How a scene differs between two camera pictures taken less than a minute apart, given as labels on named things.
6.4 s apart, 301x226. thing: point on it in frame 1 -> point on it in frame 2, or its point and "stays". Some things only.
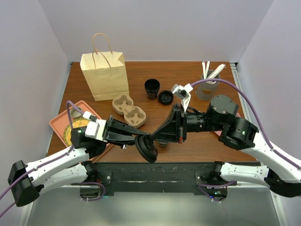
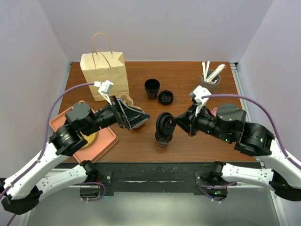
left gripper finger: (116, 126) -> (130, 112)
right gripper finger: (170, 138) -> (185, 127)
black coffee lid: (146, 147) -> (161, 127)
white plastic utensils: (205, 70) stays
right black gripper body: (182, 124) -> (194, 121)
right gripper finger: (168, 132) -> (183, 118)
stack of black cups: (152, 86) stays
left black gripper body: (107, 132) -> (118, 111)
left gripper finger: (121, 140) -> (140, 124)
